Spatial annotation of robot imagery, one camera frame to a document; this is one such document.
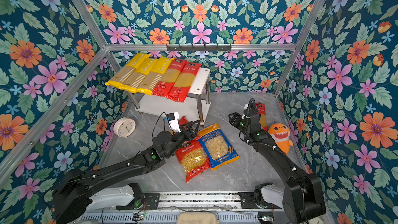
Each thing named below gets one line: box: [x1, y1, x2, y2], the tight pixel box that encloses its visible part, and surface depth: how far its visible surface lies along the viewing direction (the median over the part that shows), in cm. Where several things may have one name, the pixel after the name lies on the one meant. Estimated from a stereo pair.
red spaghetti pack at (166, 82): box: [152, 58, 188, 98], surface depth 78 cm
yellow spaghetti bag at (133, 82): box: [118, 57, 160, 94], surface depth 80 cm
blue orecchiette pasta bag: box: [196, 122, 240, 171], surface depth 89 cm
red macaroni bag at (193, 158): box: [175, 134, 211, 184], surface depth 84 cm
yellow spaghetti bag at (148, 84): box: [136, 56, 175, 96], surface depth 79 cm
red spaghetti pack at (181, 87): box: [167, 61, 202, 103], surface depth 75 cm
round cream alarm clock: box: [112, 117, 136, 138], surface depth 93 cm
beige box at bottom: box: [176, 211, 220, 224], surface depth 67 cm
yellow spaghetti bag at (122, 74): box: [104, 52, 151, 89], surface depth 81 cm
